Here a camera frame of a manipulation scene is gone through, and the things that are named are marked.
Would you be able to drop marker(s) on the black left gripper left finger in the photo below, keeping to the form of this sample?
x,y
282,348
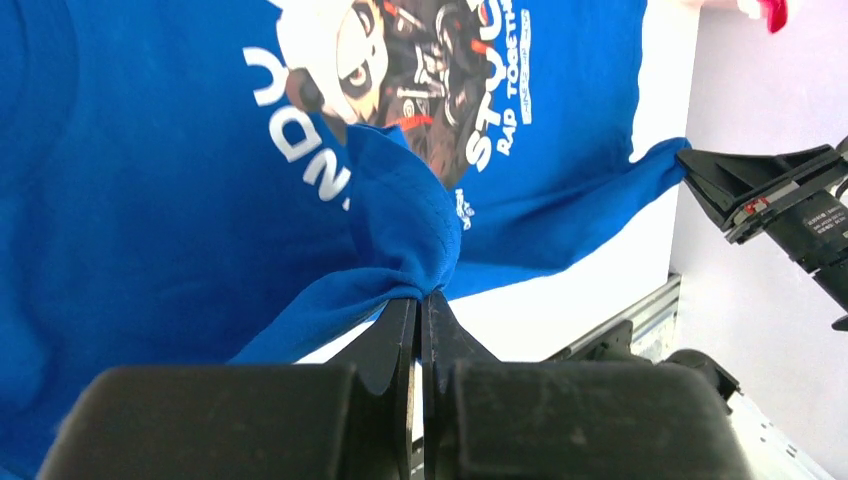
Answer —
x,y
348,418

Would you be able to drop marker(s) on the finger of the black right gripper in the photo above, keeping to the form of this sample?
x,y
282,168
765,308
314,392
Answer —
x,y
719,181

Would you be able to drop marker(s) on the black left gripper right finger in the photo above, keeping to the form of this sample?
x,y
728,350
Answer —
x,y
489,419

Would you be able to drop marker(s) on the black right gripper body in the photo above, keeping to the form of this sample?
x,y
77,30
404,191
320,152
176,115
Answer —
x,y
803,199

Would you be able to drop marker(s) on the blue printed t shirt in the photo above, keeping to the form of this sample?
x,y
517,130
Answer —
x,y
187,182

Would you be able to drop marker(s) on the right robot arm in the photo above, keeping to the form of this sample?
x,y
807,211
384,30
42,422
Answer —
x,y
821,255

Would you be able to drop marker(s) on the magenta t shirt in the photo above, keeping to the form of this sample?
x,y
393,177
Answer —
x,y
776,13

